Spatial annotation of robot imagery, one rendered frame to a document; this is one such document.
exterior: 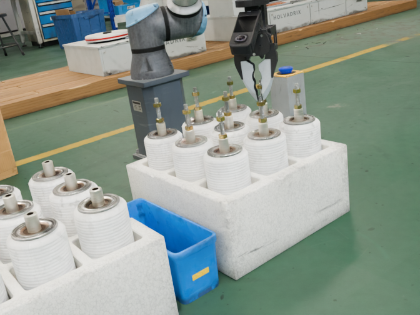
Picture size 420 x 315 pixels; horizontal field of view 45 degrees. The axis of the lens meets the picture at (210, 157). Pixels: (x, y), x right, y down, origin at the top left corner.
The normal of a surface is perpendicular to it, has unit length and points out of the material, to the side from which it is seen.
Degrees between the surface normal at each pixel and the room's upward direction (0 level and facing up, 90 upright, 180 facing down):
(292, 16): 90
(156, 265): 90
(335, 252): 0
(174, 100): 90
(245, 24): 29
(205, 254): 92
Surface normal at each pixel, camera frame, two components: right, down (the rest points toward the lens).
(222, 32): -0.79, 0.31
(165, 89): 0.61, 0.19
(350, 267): -0.14, -0.93
